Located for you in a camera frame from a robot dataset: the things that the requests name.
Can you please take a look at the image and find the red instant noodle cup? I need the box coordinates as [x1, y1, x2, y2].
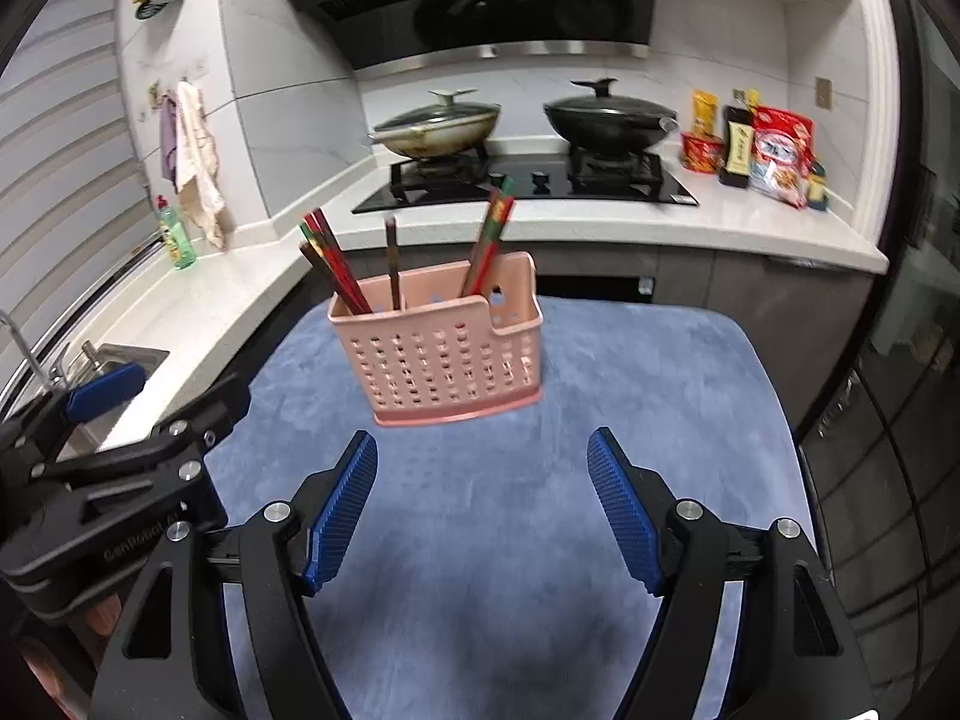
[682, 132, 724, 174]

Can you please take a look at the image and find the black gas stove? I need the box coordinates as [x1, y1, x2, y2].
[353, 146, 698, 215]

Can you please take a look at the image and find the bright red chopstick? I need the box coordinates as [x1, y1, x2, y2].
[472, 197, 516, 294]

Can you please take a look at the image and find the yellow snack packet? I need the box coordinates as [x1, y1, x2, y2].
[690, 89, 718, 138]

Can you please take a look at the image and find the dark soy sauce bottle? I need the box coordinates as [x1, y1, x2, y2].
[718, 89, 754, 188]

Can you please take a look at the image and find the small green yellow jar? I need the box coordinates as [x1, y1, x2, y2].
[805, 160, 828, 211]

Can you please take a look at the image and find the white hanging towel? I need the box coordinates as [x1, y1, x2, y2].
[174, 82, 226, 250]

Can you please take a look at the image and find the beige wok with glass lid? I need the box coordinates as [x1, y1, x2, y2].
[370, 88, 501, 160]

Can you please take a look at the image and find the green chopstick gold band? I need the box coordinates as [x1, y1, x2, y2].
[462, 176, 514, 296]

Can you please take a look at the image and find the dark red chopstick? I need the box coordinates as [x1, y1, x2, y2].
[311, 208, 373, 314]
[462, 199, 509, 296]
[459, 187, 503, 298]

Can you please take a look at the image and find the purple hanging cloth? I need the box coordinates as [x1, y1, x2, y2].
[160, 93, 178, 187]

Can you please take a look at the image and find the black wok with lid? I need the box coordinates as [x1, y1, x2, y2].
[544, 78, 679, 154]

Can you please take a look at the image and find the person's left hand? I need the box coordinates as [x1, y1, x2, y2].
[14, 595, 122, 718]

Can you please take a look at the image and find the steel sink faucet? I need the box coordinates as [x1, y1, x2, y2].
[0, 308, 103, 398]

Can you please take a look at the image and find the green dish soap bottle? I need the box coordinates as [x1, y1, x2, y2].
[155, 195, 197, 270]

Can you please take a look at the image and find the pink perforated utensil basket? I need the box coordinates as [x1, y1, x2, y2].
[327, 252, 544, 427]

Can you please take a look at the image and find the red cereal bag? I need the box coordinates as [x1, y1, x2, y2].
[748, 106, 814, 208]

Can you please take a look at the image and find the glass door with decals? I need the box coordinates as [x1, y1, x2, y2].
[800, 0, 958, 718]

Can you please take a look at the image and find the blue plush table mat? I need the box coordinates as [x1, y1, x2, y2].
[202, 296, 817, 720]

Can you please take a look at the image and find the brown chopstick gold band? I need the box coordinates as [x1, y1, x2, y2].
[384, 216, 402, 310]

